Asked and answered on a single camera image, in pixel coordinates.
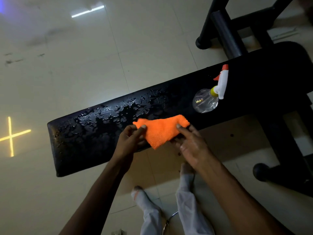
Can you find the person's left hand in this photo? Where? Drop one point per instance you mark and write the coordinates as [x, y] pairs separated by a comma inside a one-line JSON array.
[[127, 146]]

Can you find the person's right forearm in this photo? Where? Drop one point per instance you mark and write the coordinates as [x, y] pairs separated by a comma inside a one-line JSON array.
[[239, 200]]

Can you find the person's left forearm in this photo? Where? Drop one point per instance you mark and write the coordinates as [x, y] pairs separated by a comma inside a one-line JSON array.
[[95, 203]]

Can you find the black padded gym bench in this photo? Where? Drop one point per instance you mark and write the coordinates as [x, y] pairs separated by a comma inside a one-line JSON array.
[[171, 107]]

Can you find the person's right hand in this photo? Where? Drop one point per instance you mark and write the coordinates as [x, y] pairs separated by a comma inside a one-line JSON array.
[[193, 149]]

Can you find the person's right leg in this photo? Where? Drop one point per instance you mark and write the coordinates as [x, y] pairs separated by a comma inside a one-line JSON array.
[[190, 203]]

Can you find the person's leg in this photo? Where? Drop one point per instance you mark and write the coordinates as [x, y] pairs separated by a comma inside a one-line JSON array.
[[190, 203], [146, 210]]

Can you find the orange microfiber cloth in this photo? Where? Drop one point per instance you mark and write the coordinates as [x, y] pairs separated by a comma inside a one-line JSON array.
[[160, 129]]

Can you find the black metal bench frame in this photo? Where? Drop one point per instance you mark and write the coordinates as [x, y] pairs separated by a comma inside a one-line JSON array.
[[256, 46]]

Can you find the person's left thumb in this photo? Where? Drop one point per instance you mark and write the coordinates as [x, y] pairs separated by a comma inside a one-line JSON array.
[[139, 130]]

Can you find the person's left leg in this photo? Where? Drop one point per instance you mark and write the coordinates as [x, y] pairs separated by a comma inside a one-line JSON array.
[[146, 210]]

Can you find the clear spray bottle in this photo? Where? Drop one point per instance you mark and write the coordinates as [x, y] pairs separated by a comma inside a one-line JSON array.
[[211, 94]]

